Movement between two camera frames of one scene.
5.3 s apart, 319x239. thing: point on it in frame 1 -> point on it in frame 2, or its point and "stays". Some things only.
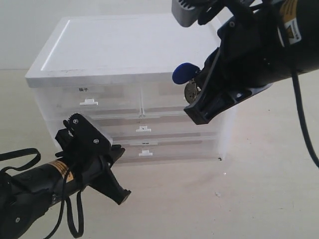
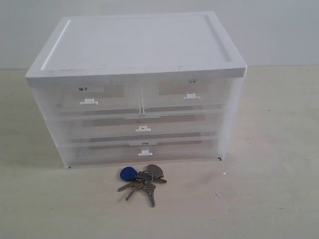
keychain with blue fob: (186, 72) -> (138, 180)
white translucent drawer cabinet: (117, 70) stays
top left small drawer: (89, 100) stays
